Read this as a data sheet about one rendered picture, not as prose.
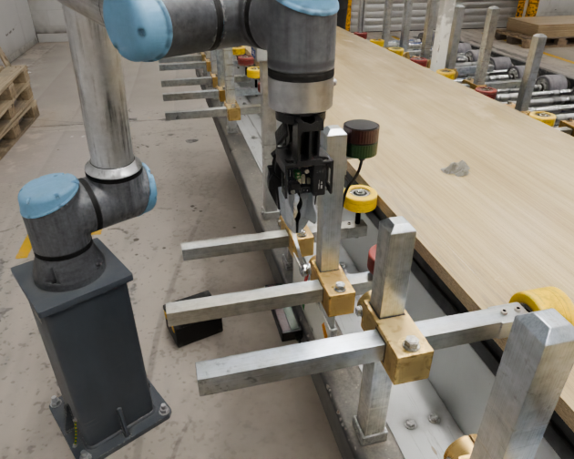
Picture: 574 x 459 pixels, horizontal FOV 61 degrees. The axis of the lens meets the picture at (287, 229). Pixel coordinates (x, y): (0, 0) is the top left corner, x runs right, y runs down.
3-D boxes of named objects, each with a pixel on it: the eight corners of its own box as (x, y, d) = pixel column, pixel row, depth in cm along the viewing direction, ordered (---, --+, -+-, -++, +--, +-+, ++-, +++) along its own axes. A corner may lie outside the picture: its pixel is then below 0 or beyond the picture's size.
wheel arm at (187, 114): (166, 123, 191) (164, 112, 189) (166, 120, 194) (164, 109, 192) (273, 114, 201) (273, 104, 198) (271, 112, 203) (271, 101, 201)
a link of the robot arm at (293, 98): (261, 68, 69) (326, 65, 71) (261, 103, 71) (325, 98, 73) (275, 85, 61) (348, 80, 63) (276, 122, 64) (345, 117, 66)
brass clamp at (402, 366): (389, 387, 62) (394, 359, 59) (351, 318, 73) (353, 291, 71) (433, 378, 63) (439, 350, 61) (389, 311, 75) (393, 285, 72)
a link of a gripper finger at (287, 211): (284, 249, 76) (284, 197, 71) (276, 230, 81) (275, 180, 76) (304, 247, 76) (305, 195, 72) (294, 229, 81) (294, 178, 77)
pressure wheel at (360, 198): (366, 244, 113) (371, 200, 107) (334, 236, 116) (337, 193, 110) (377, 229, 119) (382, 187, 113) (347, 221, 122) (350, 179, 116)
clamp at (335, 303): (328, 318, 88) (329, 296, 85) (307, 274, 99) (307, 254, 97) (357, 312, 89) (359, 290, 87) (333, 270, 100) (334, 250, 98)
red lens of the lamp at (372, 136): (349, 146, 78) (350, 132, 77) (337, 133, 83) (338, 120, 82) (384, 142, 79) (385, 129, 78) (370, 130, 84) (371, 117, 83)
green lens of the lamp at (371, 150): (348, 160, 79) (349, 147, 78) (336, 147, 84) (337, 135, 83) (383, 157, 81) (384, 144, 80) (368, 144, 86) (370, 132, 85)
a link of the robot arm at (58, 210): (24, 239, 133) (5, 182, 124) (85, 219, 143) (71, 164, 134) (43, 264, 123) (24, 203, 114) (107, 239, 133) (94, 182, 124)
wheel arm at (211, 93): (163, 103, 212) (162, 93, 210) (163, 101, 215) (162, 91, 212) (261, 96, 221) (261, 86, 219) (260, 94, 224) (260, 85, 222)
